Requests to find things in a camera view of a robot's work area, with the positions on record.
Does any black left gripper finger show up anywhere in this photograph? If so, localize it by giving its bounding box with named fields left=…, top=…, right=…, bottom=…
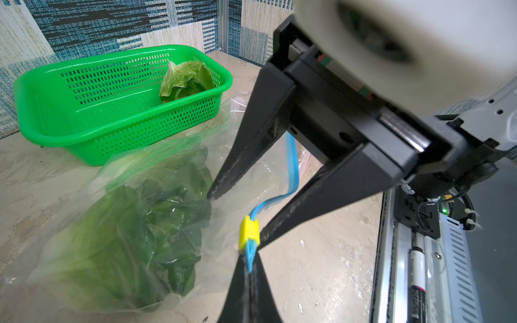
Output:
left=218, top=252, right=282, bottom=323

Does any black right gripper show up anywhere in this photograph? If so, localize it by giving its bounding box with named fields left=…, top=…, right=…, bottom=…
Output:
left=207, top=16, right=464, bottom=248

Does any clear blue-zip bag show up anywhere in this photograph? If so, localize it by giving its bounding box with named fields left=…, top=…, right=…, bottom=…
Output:
left=1, top=93, right=311, bottom=322

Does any chinese cabbage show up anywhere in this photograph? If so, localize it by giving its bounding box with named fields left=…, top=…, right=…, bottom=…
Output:
left=160, top=61, right=216, bottom=104

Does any polka dot zip-top bag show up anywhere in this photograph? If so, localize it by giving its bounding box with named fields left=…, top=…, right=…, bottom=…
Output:
left=228, top=91, right=312, bottom=179

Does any green plastic perforated basket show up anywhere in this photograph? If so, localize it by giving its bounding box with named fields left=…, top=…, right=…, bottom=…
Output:
left=13, top=44, right=232, bottom=166

